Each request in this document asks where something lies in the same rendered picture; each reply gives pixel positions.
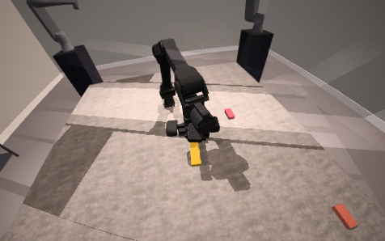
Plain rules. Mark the red flat bar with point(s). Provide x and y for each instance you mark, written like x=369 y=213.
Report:
x=229 y=113

